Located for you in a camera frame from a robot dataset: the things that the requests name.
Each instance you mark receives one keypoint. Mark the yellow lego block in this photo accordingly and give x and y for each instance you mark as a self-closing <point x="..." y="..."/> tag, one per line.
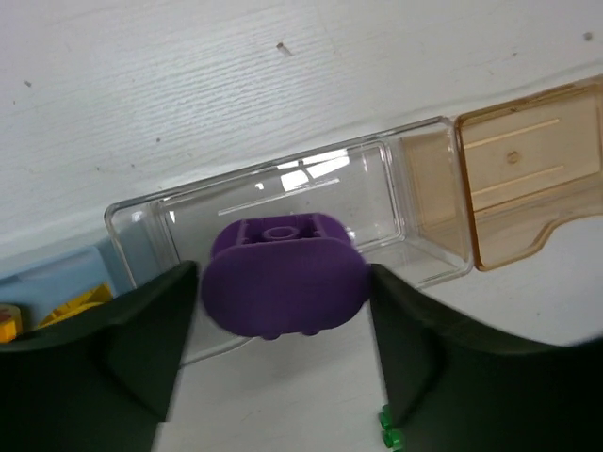
<point x="11" y="324"/>
<point x="93" y="298"/>

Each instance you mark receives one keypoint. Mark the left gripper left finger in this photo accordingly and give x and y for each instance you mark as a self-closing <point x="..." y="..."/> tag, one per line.
<point x="101" y="380"/>

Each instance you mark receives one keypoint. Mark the purple lego block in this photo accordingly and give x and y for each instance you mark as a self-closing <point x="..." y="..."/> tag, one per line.
<point x="280" y="275"/>

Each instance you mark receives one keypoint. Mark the blue container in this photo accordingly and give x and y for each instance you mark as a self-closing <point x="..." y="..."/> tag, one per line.
<point x="37" y="281"/>

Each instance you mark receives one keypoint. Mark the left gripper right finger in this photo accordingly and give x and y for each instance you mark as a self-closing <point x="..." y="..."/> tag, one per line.
<point x="453" y="383"/>

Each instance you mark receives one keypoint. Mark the orange container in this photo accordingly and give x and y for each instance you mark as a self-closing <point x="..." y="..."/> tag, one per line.
<point x="494" y="186"/>

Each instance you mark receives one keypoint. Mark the green lego block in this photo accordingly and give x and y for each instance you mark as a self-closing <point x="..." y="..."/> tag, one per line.
<point x="393" y="438"/>

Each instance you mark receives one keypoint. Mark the clear container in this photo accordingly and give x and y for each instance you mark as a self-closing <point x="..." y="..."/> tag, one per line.
<point x="363" y="183"/>

